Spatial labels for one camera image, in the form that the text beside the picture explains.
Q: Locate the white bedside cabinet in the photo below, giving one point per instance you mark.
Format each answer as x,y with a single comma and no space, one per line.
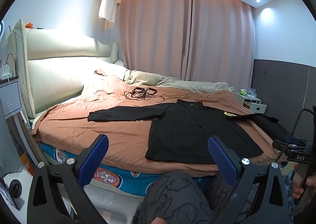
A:
258,109

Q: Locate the cream padded headboard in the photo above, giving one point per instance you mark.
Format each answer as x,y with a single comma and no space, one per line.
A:
54,75

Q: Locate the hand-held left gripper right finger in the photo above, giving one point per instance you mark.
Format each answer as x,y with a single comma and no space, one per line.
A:
222,162

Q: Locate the person's leg in patterned pants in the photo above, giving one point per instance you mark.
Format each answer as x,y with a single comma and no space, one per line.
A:
172,196

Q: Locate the black shirt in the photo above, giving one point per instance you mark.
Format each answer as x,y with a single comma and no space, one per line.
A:
177,135

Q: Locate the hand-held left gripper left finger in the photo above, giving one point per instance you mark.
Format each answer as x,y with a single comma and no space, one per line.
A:
95,157

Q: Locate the beige quilt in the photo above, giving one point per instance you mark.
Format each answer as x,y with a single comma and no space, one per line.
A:
148,79

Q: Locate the black round device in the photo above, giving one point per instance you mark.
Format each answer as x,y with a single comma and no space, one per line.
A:
15,188

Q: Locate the person's right hand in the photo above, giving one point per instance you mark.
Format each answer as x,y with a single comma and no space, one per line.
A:
298,180

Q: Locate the orange-brown blanket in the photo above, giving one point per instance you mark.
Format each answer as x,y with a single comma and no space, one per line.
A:
118,125

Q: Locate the grey bedside shelf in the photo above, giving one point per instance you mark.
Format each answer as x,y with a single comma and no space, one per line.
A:
9,95

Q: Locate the pink curtain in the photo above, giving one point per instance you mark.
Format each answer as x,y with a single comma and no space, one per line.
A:
222,41
153,33

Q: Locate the dark folded cloth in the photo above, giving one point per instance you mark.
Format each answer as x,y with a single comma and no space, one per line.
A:
271,127

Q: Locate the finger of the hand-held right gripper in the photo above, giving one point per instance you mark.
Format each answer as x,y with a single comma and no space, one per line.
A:
288,144

